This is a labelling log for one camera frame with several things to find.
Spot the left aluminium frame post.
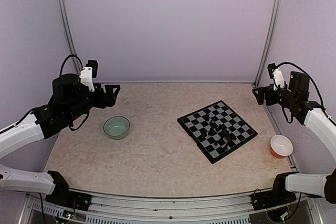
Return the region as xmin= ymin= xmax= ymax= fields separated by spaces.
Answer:
xmin=51 ymin=0 xmax=82 ymax=78

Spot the orange white bowl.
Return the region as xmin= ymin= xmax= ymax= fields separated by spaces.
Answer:
xmin=270 ymin=135 xmax=293 ymax=158

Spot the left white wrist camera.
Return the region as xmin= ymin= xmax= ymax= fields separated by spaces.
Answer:
xmin=79 ymin=60 xmax=98 ymax=92

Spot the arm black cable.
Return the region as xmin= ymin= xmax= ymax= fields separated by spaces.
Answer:
xmin=275 ymin=61 xmax=329 ymax=120
xmin=58 ymin=55 xmax=83 ymax=77

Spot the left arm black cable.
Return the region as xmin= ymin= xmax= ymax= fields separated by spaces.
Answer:
xmin=58 ymin=55 xmax=83 ymax=77

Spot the front aluminium rail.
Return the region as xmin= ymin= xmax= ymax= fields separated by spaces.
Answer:
xmin=18 ymin=188 xmax=323 ymax=224

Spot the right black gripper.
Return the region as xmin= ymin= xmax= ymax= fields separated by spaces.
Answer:
xmin=253 ymin=83 xmax=297 ymax=109

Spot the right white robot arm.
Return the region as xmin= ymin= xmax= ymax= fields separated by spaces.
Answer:
xmin=252 ymin=68 xmax=335 ymax=205

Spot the right aluminium frame post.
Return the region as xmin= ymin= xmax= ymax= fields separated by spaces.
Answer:
xmin=254 ymin=0 xmax=281 ymax=87

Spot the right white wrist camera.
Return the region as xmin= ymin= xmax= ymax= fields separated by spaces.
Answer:
xmin=267 ymin=63 xmax=287 ymax=91

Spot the green glass bowl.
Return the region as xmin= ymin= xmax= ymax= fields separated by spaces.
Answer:
xmin=103 ymin=116 xmax=130 ymax=140

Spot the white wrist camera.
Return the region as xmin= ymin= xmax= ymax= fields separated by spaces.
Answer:
xmin=267 ymin=63 xmax=287 ymax=91
xmin=79 ymin=60 xmax=98 ymax=92

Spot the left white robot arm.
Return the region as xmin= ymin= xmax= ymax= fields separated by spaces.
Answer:
xmin=1 ymin=68 xmax=120 ymax=206

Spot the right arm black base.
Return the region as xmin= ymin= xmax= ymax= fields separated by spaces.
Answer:
xmin=251 ymin=172 xmax=297 ymax=210

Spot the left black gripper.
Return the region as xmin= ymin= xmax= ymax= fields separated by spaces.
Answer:
xmin=65 ymin=83 xmax=120 ymax=122

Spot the aluminium frame post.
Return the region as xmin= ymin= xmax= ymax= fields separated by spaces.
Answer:
xmin=51 ymin=0 xmax=82 ymax=78
xmin=254 ymin=0 xmax=281 ymax=87

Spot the black grey chess board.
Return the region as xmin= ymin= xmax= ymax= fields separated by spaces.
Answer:
xmin=177 ymin=100 xmax=258 ymax=164

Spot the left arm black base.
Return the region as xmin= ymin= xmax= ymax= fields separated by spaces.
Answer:
xmin=45 ymin=188 xmax=92 ymax=211

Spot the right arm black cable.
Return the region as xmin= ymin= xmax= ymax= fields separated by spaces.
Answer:
xmin=275 ymin=61 xmax=329 ymax=120

